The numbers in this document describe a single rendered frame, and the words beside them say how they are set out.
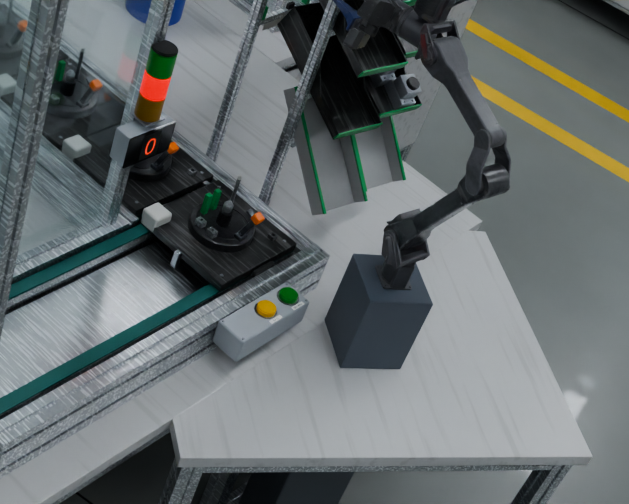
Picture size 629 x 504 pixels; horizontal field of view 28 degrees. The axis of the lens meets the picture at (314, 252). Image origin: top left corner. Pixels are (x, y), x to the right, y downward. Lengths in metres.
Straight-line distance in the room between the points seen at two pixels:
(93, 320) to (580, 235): 2.78
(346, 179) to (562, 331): 1.75
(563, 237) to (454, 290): 1.93
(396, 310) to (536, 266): 2.13
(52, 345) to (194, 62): 1.17
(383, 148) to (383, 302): 0.54
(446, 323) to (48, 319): 0.91
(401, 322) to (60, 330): 0.68
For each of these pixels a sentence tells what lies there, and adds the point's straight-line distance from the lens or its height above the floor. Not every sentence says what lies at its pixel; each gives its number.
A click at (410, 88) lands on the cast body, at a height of 1.26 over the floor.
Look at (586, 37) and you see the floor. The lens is 6.27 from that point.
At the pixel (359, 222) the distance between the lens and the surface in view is 3.00.
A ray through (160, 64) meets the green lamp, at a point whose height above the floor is 1.39.
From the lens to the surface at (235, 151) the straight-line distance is 3.07.
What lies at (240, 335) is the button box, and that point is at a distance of 2.46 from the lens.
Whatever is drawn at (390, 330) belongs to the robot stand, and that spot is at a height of 0.98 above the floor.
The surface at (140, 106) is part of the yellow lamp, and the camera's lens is 2.38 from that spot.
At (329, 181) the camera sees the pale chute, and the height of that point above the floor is 1.03.
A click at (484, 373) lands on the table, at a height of 0.86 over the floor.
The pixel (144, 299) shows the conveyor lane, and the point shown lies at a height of 0.92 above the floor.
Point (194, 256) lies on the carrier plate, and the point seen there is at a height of 0.97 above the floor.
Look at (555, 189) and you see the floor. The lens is 5.07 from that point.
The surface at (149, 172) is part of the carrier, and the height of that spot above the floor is 0.99.
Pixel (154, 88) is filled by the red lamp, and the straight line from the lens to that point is 2.34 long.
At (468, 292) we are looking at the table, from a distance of 2.95.
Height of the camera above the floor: 2.65
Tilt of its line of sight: 39 degrees down
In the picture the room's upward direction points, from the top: 22 degrees clockwise
